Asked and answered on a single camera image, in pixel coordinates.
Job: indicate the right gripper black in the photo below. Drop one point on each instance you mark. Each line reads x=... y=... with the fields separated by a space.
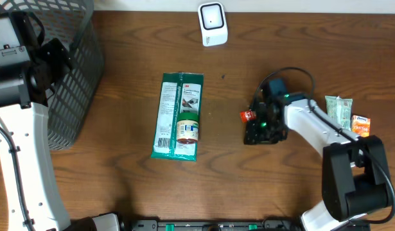
x=255 y=136

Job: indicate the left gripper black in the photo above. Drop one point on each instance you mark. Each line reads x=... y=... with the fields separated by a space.
x=54 y=59

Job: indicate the red snack bar wrapper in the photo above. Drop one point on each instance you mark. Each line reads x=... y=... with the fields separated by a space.
x=247 y=116

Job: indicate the mint green wipes packet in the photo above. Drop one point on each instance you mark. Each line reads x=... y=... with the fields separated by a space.
x=340 y=110

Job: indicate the green lid glass jar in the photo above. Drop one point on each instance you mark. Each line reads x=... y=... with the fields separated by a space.
x=187 y=128

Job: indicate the green 3M gloves package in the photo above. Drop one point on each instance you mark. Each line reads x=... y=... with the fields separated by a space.
x=180 y=92

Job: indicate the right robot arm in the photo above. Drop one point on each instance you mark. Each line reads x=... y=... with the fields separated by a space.
x=355 y=174

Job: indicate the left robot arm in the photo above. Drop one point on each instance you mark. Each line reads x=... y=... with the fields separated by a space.
x=34 y=202

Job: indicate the white barcode scanner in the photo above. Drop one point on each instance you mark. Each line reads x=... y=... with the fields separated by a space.
x=213 y=24

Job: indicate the grey plastic mesh basket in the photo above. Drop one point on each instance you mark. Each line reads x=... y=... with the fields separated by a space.
x=69 y=99

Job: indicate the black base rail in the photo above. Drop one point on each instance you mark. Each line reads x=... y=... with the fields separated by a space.
x=265 y=225

